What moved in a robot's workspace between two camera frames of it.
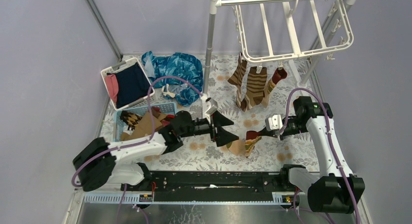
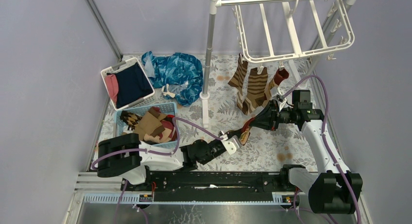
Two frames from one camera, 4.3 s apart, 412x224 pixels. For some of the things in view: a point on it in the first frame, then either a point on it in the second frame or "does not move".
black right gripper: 271,133 → 269,117
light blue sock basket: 168,109 does not move
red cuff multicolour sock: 252,138 → 245,133
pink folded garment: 112,86 does not move
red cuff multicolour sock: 277,76 does not move
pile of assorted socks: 141,126 does not move
